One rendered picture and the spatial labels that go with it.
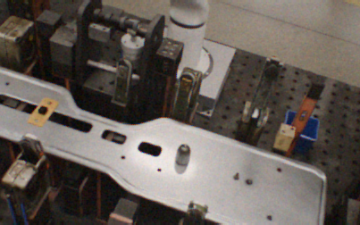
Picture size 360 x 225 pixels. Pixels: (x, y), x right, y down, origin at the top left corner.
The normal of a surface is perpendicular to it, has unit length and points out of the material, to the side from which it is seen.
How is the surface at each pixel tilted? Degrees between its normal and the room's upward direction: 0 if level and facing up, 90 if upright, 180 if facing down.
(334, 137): 0
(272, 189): 0
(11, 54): 90
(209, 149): 0
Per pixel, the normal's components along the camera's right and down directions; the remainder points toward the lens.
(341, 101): 0.14, -0.67
